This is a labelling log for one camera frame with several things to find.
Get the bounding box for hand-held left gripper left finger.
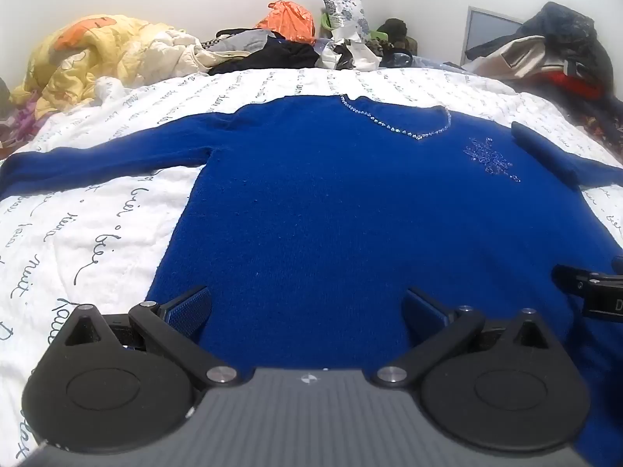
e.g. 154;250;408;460
51;286;240;387

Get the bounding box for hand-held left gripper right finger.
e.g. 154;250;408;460
372;287;560;387

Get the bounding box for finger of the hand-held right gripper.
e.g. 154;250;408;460
551;263;623;298

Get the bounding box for blue knit sweater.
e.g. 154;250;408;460
0;93;623;448

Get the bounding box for dark clothes heap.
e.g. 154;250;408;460
202;29;322;76

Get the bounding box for white script-printed blanket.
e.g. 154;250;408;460
0;65;623;467

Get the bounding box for pile of dark jackets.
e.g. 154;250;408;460
462;1;616;103

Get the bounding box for purple floral cloth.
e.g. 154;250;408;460
0;102;42;144

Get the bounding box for grey framed panel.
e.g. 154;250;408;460
465;6;526;61

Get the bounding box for white plastic bags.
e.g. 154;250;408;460
314;38;384;72

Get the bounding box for yellow quilt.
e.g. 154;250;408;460
10;16;215;120

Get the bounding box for dark olive bag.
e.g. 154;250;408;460
376;18;419;56

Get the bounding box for orange plastic bag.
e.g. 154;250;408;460
254;1;317;44

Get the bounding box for blue floral pillow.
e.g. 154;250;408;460
322;0;371;42

